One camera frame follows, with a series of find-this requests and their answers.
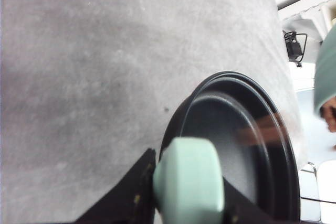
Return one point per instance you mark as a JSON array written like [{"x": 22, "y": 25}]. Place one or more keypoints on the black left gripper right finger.
[{"x": 239, "y": 209}]

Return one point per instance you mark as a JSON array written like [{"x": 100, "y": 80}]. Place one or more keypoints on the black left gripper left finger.
[{"x": 130, "y": 200}]

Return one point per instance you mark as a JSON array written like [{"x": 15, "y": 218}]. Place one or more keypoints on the black frying pan green handle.
[{"x": 255, "y": 153}]

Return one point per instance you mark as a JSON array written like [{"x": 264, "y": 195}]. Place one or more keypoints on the brown beef cubes pile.
[{"x": 328, "y": 113}]

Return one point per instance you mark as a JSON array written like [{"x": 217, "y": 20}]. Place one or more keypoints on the teal ceramic bowl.
[{"x": 324, "y": 78}]

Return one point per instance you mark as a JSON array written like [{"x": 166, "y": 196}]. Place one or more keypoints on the black camera on mount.
[{"x": 295, "y": 51}]

